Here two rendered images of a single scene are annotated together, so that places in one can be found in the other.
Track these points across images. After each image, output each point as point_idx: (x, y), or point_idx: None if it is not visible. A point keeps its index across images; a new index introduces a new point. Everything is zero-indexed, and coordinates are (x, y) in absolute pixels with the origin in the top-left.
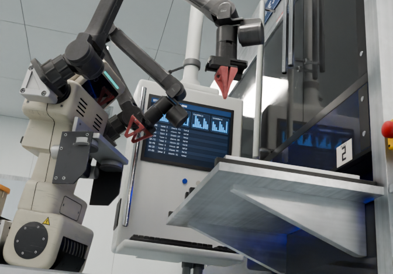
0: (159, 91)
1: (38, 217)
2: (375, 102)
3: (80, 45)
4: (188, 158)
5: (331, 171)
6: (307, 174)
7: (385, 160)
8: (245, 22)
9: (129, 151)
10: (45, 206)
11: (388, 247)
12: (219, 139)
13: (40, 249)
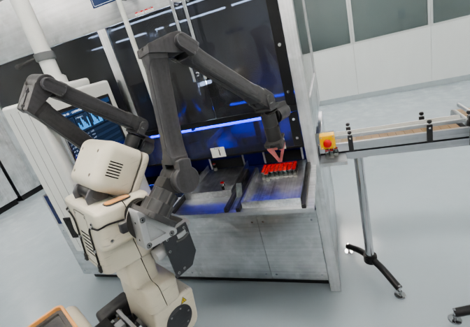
0: (54, 105)
1: (176, 303)
2: (306, 124)
3: (189, 174)
4: None
5: (304, 168)
6: (308, 179)
7: (317, 153)
8: (279, 105)
9: (67, 177)
10: (176, 293)
11: (321, 188)
12: (112, 123)
13: (190, 316)
